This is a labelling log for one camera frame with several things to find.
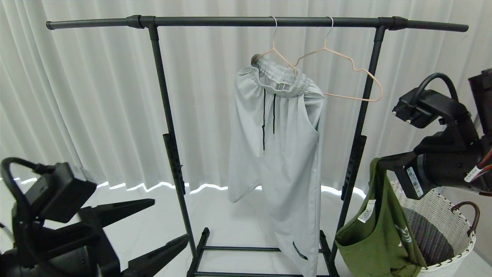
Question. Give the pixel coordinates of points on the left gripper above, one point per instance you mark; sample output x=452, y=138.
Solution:
x=69, y=250

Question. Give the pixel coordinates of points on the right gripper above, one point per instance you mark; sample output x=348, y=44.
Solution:
x=449, y=169

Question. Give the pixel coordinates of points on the green garment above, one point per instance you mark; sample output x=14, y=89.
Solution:
x=376, y=238

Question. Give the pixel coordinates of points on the pale grey shorts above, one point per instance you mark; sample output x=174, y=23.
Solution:
x=284, y=161

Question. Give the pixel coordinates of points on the pink clothes hanger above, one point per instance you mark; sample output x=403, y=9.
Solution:
x=326, y=49
x=273, y=49

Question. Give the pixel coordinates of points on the white laundry basket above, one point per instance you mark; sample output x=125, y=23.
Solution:
x=438, y=207

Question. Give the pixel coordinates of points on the black clothes rack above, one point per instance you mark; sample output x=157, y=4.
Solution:
x=230, y=21

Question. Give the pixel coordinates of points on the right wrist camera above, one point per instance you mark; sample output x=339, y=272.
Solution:
x=426, y=107

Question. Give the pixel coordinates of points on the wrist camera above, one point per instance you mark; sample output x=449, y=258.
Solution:
x=57, y=192
x=426, y=107

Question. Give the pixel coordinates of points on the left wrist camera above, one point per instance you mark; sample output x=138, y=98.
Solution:
x=57, y=192

